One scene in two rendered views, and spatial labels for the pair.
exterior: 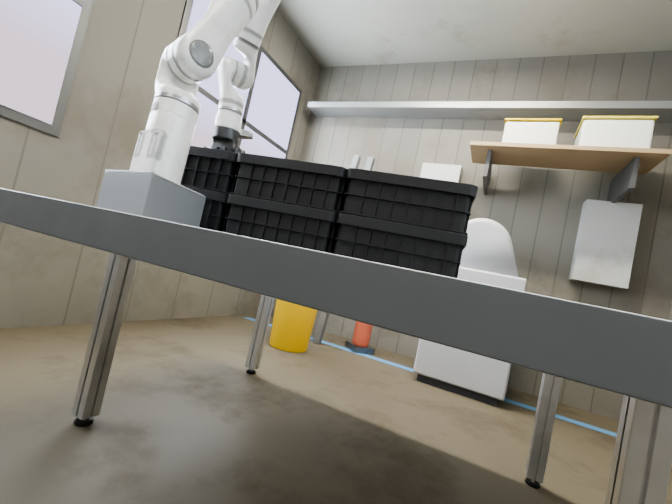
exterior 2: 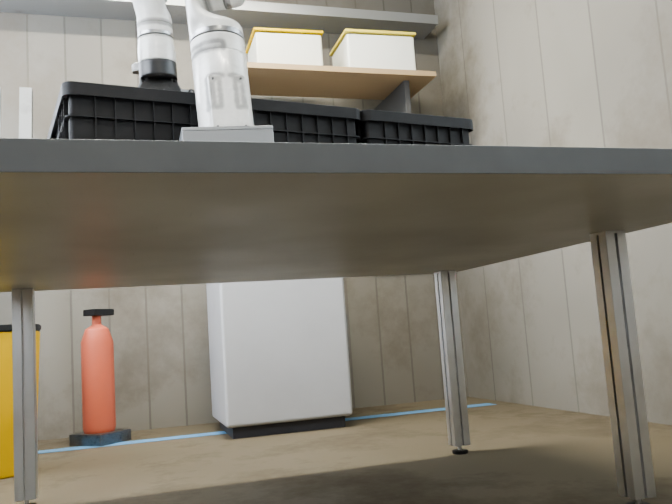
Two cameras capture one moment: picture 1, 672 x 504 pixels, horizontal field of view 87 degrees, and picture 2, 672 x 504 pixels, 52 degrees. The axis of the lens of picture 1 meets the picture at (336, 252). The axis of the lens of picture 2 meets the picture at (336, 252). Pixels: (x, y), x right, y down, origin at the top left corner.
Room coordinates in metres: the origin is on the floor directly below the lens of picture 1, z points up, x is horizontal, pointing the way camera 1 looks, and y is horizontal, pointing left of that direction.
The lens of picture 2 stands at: (-0.20, 1.04, 0.46)
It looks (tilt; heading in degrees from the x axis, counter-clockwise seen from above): 7 degrees up; 318
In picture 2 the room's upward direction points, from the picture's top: 4 degrees counter-clockwise
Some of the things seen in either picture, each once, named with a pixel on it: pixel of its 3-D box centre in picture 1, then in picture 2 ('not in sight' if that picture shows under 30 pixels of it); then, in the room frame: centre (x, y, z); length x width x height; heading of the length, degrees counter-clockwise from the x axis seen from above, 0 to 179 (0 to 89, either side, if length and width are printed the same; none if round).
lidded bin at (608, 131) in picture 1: (609, 142); (372, 62); (2.56, -1.81, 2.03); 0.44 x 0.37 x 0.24; 66
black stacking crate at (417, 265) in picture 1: (400, 256); not in sight; (0.98, -0.18, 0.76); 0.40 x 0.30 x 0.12; 165
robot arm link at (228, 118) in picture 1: (232, 123); (155, 52); (1.04, 0.38, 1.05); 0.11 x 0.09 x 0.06; 158
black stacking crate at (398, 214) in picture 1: (407, 219); (379, 163); (0.98, -0.18, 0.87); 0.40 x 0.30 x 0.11; 165
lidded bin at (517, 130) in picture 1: (528, 140); (284, 59); (2.78, -1.33, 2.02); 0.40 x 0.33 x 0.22; 66
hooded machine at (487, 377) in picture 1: (475, 304); (275, 302); (2.76, -1.15, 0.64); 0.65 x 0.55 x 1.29; 66
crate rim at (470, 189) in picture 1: (411, 201); (377, 143); (0.98, -0.18, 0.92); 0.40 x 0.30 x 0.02; 165
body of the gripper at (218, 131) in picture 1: (224, 144); (158, 84); (1.03, 0.39, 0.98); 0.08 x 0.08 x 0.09
